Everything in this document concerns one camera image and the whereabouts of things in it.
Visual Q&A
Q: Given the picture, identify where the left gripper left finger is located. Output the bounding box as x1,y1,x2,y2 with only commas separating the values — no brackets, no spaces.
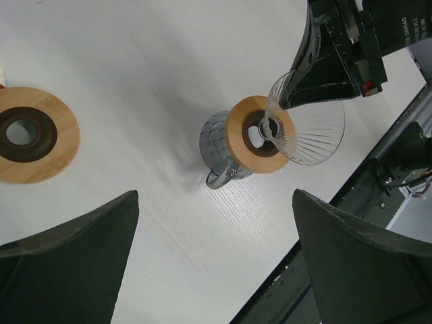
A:
1,190,139,323

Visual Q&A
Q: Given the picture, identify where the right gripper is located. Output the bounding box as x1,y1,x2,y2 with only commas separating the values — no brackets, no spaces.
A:
282,1,431,109

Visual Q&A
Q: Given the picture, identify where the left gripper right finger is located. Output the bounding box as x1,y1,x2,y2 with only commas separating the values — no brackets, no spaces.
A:
292,190,431,323

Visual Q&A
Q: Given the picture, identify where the clear glass dripper cone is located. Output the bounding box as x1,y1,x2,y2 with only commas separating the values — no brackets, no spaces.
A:
259,72,346,165

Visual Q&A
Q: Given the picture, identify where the wooden dripper ring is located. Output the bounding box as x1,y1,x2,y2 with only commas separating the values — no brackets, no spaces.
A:
226,95,296,175
0,86,81,185

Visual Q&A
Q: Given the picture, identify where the glass coffee server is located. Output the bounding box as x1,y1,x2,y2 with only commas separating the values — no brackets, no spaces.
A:
199,111,252,190

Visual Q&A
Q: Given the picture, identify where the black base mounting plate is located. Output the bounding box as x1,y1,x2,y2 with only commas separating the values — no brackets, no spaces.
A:
233,85,431,323

